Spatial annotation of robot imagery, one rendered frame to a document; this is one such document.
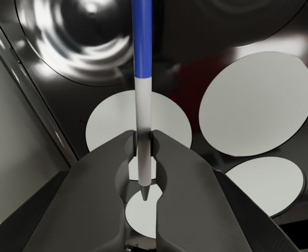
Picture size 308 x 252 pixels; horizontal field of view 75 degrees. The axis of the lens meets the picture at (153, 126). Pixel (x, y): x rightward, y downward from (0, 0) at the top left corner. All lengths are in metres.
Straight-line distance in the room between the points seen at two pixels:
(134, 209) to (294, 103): 0.20
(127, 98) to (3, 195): 0.12
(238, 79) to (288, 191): 0.15
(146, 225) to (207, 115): 0.16
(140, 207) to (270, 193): 0.15
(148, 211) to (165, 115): 0.13
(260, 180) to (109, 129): 0.17
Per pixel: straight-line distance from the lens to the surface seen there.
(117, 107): 0.18
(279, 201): 0.29
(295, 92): 0.21
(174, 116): 0.18
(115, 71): 0.17
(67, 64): 0.18
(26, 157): 0.22
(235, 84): 0.18
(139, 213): 0.26
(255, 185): 0.26
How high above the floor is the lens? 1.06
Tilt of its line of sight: 61 degrees down
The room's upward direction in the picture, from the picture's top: 177 degrees clockwise
